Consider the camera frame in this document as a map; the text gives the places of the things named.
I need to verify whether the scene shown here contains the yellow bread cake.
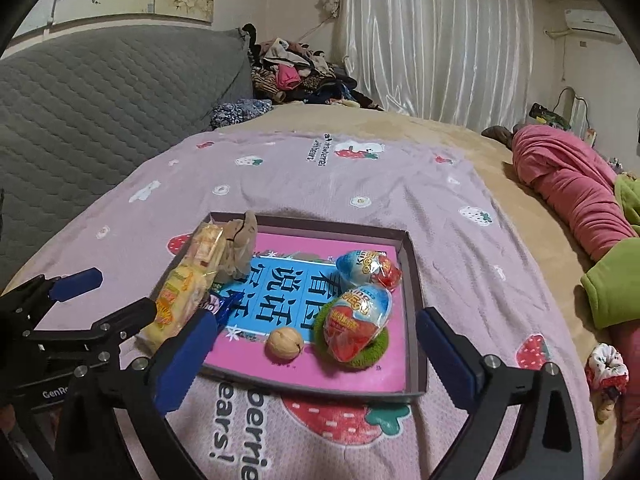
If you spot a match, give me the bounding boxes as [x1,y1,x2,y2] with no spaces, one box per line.
[138,262,218,354]

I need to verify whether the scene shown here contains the brown walnut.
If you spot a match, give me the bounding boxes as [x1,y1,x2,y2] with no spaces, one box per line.
[266,327,304,362]

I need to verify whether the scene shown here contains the orange bread cake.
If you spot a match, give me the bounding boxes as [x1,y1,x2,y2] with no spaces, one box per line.
[181,222,226,280]

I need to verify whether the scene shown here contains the red kinder egg package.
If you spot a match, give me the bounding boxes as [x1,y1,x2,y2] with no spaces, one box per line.
[321,284,393,363]

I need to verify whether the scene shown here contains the white red floral scrunchie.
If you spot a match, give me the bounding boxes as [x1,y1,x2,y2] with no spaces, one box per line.
[585,344,629,424]

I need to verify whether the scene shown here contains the blue cookie snack packet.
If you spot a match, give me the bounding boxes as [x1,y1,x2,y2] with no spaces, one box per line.
[200,292,244,330]

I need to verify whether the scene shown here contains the pink blue picture book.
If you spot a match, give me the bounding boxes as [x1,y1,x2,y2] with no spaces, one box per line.
[202,233,408,396]

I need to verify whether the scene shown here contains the green fleece blanket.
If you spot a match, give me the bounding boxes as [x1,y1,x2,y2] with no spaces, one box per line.
[580,174,639,330]

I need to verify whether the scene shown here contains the grey quilted headboard cover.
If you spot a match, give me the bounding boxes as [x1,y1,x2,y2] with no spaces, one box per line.
[1,25,252,283]

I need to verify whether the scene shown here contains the pink strawberry print blanket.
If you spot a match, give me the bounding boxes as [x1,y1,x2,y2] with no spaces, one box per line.
[1,132,600,479]

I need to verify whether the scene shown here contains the dark shallow tray box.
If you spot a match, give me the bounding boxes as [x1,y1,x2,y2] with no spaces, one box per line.
[201,214,427,402]

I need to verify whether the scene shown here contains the kinder egg in tray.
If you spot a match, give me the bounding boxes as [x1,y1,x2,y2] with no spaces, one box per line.
[335,250,402,292]

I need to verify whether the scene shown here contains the pink quilt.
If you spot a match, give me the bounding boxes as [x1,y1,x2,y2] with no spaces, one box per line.
[512,125,639,261]

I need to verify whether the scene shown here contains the blue patterned cloth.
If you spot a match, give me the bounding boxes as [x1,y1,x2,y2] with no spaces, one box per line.
[209,99,273,130]

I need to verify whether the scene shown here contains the white side shelf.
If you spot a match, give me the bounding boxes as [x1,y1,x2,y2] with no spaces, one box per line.
[528,103,597,148]

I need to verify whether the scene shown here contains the pile of clothes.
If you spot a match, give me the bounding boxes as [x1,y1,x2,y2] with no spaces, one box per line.
[240,23,382,110]

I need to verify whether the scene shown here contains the white curtain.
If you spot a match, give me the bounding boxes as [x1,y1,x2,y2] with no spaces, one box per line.
[334,0,534,131]

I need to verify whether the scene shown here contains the white air conditioner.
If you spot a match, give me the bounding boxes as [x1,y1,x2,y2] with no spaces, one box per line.
[564,9,623,44]

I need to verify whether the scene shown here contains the green knitted hair ring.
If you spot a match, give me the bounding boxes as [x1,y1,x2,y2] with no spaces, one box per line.
[312,303,391,372]

